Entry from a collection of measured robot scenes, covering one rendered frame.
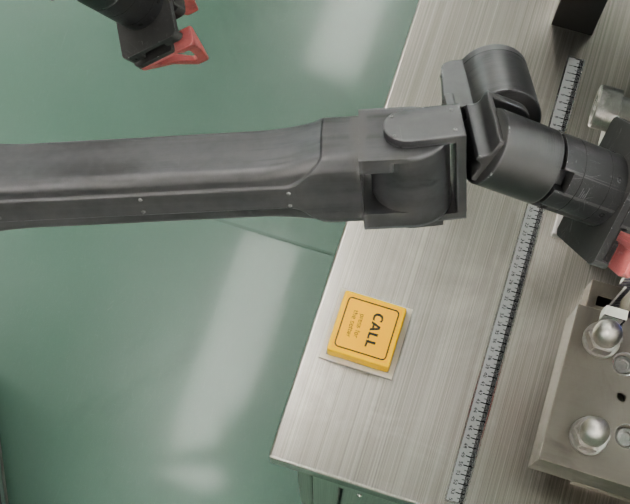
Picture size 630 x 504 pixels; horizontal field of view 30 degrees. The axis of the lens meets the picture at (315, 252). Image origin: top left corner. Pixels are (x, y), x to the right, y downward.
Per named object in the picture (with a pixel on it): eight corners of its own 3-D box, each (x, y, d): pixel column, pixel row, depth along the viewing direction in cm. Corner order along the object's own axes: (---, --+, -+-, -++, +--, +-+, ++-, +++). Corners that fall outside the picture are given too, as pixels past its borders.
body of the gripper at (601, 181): (573, 240, 91) (495, 212, 89) (634, 122, 88) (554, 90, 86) (611, 273, 86) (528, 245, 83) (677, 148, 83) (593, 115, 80)
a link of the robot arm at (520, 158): (458, 195, 82) (502, 138, 79) (445, 133, 87) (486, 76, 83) (538, 223, 85) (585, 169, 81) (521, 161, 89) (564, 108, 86)
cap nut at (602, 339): (587, 317, 114) (597, 305, 110) (623, 328, 114) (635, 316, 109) (578, 352, 113) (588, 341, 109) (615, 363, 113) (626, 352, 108)
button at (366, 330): (345, 295, 128) (345, 288, 126) (405, 313, 128) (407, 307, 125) (326, 354, 126) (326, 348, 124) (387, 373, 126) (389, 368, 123)
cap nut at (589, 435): (574, 412, 111) (584, 403, 107) (611, 423, 111) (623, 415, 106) (565, 448, 110) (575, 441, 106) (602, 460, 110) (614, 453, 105)
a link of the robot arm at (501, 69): (391, 232, 86) (385, 143, 80) (377, 133, 94) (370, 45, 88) (553, 215, 86) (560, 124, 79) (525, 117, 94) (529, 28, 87)
